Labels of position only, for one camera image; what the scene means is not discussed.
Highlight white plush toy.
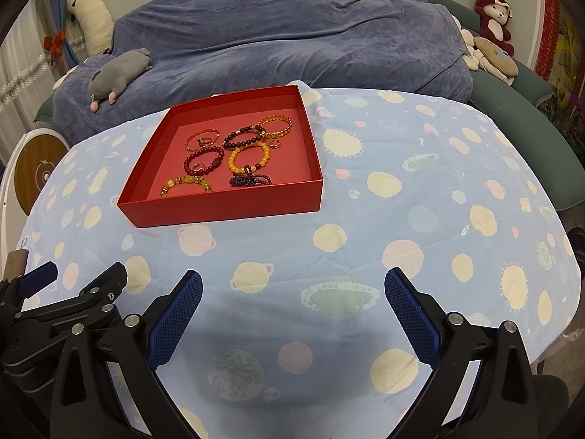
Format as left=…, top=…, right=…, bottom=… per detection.
left=452, top=16, right=485, bottom=71

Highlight grey mole plush toy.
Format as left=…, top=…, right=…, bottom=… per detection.
left=88, top=48, right=153, bottom=113

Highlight dark brown bead bracelet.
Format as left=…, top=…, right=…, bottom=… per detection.
left=222, top=122, right=267, bottom=149

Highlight cream plush toy black ears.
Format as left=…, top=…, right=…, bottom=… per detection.
left=65, top=0, right=115, bottom=57

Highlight dark red bead bracelet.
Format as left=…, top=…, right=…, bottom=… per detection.
left=184, top=145, right=226, bottom=173

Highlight green sofa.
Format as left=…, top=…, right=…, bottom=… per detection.
left=32, top=0, right=574, bottom=213

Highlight brown cardboard piece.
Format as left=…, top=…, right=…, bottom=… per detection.
left=0, top=249, right=28, bottom=279

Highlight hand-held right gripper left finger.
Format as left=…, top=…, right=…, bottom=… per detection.
left=50, top=270, right=204, bottom=439

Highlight red ribbon bow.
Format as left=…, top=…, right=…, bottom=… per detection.
left=43, top=30, right=68, bottom=67

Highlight orange bead bracelet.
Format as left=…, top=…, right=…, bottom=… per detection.
left=227, top=141, right=271, bottom=173

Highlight red-fringed yellow wall picture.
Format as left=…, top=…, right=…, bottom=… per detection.
left=535, top=0, right=585, bottom=97

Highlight round white brown-faced device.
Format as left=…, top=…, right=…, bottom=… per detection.
left=0, top=129, right=69, bottom=257

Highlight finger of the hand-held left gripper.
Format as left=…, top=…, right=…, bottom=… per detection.
left=0, top=262, right=59, bottom=317
left=14, top=262, right=129, bottom=330

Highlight beige round plush toy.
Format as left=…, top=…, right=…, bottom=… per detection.
left=473, top=37, right=520, bottom=85

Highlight dark purple bead strand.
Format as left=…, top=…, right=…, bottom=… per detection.
left=229, top=165, right=274, bottom=189

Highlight purple flower plant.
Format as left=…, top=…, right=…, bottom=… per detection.
left=555, top=91, right=585, bottom=156

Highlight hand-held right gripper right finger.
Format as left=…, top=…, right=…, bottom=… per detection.
left=384, top=267, right=537, bottom=439

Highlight yellow-green bead bracelet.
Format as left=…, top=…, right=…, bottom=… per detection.
left=160, top=174, right=213, bottom=196

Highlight red cardboard box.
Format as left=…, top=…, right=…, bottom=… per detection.
left=116, top=83, right=324, bottom=228

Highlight white cushion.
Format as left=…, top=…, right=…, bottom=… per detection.
left=52, top=65, right=80, bottom=91

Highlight red monkey plush toy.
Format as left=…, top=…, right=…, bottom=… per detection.
left=473, top=0, right=515, bottom=57

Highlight thin gold bangle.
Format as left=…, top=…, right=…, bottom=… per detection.
left=185, top=130, right=220, bottom=151

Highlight blue curtain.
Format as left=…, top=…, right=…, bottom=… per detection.
left=46, top=0, right=80, bottom=71

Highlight white sheer curtain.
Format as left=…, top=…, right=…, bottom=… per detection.
left=0, top=18, right=51, bottom=115

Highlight light blue planet-print tablecloth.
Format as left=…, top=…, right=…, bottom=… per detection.
left=16, top=81, right=579, bottom=439

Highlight gold chain-link bangle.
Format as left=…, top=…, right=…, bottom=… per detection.
left=257, top=114, right=294, bottom=139

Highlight blue-grey velvet blanket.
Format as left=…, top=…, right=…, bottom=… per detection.
left=52, top=0, right=475, bottom=147

